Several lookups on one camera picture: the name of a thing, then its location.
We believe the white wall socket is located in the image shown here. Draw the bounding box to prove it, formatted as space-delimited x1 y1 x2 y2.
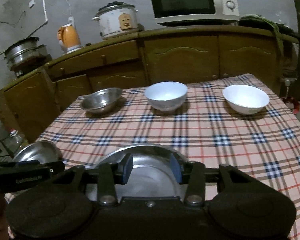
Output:
29 0 35 8

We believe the green cloth on cabinet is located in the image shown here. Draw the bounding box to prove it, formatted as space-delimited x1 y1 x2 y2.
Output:
238 14 295 55

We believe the steel steamer pot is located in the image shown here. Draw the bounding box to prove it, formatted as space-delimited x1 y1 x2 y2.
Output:
4 37 47 71

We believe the brown wooden cabinet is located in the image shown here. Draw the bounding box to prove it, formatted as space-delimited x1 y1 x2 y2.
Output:
0 25 297 142

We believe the white shallow bowl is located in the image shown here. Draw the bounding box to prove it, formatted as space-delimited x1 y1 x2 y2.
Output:
222 85 270 115

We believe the white rice cooker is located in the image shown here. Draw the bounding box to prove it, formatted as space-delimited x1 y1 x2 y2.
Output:
92 1 140 40

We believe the white microwave oven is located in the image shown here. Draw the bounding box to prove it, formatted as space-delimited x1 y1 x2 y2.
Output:
151 0 240 26

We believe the orange electric kettle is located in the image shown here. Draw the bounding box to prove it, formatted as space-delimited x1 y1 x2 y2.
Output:
57 16 83 55

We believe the small steel dish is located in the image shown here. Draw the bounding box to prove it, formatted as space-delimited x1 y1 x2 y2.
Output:
12 140 62 164

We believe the cooking oil bottle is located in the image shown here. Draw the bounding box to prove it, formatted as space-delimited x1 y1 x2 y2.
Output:
2 129 24 157

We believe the deep steel bowl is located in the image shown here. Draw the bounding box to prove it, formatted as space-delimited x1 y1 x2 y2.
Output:
80 87 123 114

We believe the red object on floor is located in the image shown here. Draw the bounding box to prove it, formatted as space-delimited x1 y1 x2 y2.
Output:
287 100 300 115

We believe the plaid tablecloth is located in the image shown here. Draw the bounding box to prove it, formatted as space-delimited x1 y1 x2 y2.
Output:
39 74 300 239

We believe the white bowl bluish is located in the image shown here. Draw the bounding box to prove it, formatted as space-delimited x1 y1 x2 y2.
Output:
145 81 187 112

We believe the large steel plate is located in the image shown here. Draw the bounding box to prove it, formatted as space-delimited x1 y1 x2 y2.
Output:
90 144 187 201

